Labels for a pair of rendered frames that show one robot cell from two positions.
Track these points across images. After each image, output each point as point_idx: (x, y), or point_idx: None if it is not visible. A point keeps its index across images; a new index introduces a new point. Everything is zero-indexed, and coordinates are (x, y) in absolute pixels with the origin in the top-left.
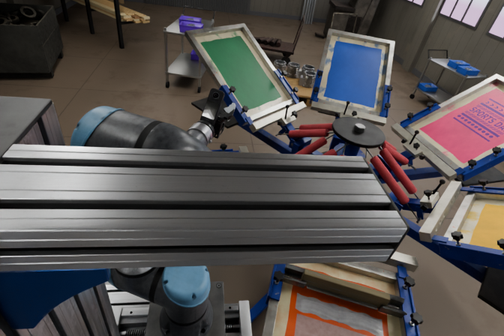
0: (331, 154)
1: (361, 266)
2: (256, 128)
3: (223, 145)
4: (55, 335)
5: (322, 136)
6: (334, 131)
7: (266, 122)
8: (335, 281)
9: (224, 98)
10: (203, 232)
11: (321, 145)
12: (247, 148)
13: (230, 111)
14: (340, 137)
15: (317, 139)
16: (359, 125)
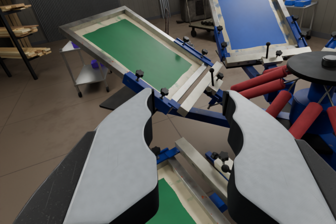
0: (316, 111)
1: None
2: (188, 110)
3: (154, 149)
4: None
5: (278, 89)
6: (304, 77)
7: (195, 98)
8: None
9: (133, 88)
10: None
11: (286, 102)
12: (186, 141)
13: (319, 191)
14: (321, 82)
15: (277, 97)
16: (330, 57)
